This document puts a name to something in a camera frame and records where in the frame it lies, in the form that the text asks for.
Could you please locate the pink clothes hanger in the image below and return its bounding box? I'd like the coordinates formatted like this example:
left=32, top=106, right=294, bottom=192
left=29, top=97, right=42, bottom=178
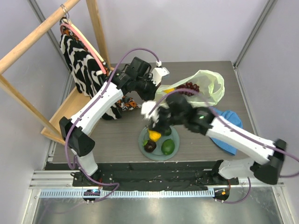
left=60, top=23, right=108, bottom=75

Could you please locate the fake dark plum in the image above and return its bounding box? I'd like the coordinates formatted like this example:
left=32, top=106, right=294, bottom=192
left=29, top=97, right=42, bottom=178
left=143, top=140, right=157, bottom=153

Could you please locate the fake yellow fruit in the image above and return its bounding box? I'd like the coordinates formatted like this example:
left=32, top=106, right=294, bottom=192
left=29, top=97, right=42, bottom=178
left=163, top=88, right=175, bottom=94

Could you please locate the cream clothes hanger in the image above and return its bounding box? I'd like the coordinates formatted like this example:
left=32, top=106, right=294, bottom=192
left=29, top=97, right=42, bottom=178
left=66, top=21, right=104, bottom=63

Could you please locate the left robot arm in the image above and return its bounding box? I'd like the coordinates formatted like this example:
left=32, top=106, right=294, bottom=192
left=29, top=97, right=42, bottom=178
left=59, top=57, right=169, bottom=186

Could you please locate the fake dark green avocado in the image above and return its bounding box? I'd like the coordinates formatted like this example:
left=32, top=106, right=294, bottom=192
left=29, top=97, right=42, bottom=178
left=164, top=127, right=172, bottom=136

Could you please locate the wooden clothes rack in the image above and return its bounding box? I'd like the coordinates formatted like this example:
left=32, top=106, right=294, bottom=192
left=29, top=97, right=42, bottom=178
left=0, top=0, right=126, bottom=153

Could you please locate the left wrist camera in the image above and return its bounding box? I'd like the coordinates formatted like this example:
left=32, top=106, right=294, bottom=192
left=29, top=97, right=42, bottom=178
left=151, top=67, right=170, bottom=86

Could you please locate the blue cloth hat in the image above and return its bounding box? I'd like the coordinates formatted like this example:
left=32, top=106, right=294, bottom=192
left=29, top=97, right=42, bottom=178
left=207, top=107, right=244, bottom=155

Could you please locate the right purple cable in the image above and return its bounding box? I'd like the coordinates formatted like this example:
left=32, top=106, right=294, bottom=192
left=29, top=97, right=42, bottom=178
left=154, top=88, right=299, bottom=203

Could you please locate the orange camouflage patterned cloth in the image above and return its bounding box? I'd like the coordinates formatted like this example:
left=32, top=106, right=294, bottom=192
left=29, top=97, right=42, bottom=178
left=63, top=24, right=142, bottom=112

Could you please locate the pale green plastic bag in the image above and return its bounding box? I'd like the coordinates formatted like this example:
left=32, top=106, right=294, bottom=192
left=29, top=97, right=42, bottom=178
left=154, top=70, right=225, bottom=107

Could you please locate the purple cable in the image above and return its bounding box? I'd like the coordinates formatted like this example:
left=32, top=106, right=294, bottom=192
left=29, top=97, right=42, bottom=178
left=64, top=48, right=162, bottom=203
left=154, top=88, right=299, bottom=203

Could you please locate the black white patterned garment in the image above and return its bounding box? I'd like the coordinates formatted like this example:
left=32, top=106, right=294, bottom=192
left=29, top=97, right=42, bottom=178
left=59, top=35, right=122, bottom=121

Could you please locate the grey-blue round plate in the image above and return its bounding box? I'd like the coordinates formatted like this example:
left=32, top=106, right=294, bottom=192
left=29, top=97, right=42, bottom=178
left=138, top=127, right=180, bottom=161

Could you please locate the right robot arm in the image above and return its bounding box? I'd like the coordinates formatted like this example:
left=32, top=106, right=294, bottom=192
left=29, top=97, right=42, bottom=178
left=141, top=93, right=286, bottom=185

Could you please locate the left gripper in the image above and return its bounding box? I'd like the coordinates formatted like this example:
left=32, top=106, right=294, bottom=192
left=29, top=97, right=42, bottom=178
left=135, top=73, right=160, bottom=101

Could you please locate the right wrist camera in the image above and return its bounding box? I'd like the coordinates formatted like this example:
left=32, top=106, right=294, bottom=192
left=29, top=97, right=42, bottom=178
left=141, top=100, right=159, bottom=122

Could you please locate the fake green fruit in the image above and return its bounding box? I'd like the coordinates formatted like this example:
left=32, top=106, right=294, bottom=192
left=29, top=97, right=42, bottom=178
left=161, top=139, right=175, bottom=155

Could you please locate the fake yellow pepper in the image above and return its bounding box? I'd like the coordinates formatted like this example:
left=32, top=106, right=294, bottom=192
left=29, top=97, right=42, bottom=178
left=148, top=130, right=162, bottom=142

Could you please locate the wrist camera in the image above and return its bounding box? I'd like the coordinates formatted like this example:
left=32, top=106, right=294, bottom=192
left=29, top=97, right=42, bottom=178
left=151, top=67, right=170, bottom=86
left=141, top=100, right=159, bottom=122

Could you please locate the fake purple grape bunch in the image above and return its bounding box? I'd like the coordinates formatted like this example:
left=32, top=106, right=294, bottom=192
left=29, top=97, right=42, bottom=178
left=176, top=82, right=199, bottom=96

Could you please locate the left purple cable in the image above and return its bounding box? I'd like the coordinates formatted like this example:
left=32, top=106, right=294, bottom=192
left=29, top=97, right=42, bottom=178
left=64, top=48, right=162, bottom=203

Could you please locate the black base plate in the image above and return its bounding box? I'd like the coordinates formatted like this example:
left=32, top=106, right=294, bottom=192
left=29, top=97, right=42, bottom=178
left=44, top=161, right=240, bottom=191

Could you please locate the white cable duct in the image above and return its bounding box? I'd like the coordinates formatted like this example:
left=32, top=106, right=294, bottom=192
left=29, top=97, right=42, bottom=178
left=39, top=188, right=214, bottom=199

